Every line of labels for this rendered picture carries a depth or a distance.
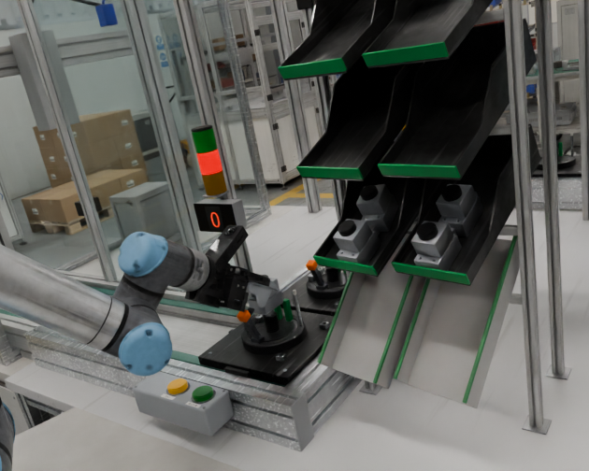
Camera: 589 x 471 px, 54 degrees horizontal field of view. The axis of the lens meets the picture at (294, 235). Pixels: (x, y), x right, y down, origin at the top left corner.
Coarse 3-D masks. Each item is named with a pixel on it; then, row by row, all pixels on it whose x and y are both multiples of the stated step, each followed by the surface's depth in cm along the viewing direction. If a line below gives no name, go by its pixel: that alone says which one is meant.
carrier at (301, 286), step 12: (312, 276) 144; (324, 276) 147; (336, 276) 142; (288, 288) 149; (300, 288) 147; (312, 288) 141; (324, 288) 139; (336, 288) 139; (300, 300) 140; (312, 300) 139; (324, 300) 138; (336, 300) 137; (312, 312) 135; (324, 312) 133
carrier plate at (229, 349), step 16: (304, 320) 130; (320, 320) 129; (224, 336) 130; (240, 336) 129; (320, 336) 122; (208, 352) 124; (224, 352) 123; (240, 352) 122; (288, 352) 118; (304, 352) 117; (240, 368) 117; (256, 368) 115; (272, 368) 114; (288, 368) 113
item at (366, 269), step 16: (368, 176) 108; (352, 192) 106; (400, 192) 105; (416, 192) 98; (352, 208) 106; (400, 208) 102; (416, 208) 98; (400, 224) 95; (384, 240) 98; (400, 240) 96; (320, 256) 99; (336, 256) 101; (384, 256) 93; (368, 272) 93
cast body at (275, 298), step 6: (264, 276) 121; (276, 282) 122; (252, 294) 121; (270, 294) 120; (276, 294) 122; (252, 300) 120; (270, 300) 120; (276, 300) 122; (282, 300) 124; (252, 306) 121; (270, 306) 120; (276, 306) 122; (258, 312) 120; (264, 312) 120
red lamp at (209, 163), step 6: (216, 150) 132; (198, 156) 132; (204, 156) 131; (210, 156) 131; (216, 156) 132; (198, 162) 133; (204, 162) 131; (210, 162) 131; (216, 162) 132; (204, 168) 132; (210, 168) 132; (216, 168) 132; (222, 168) 134; (204, 174) 133
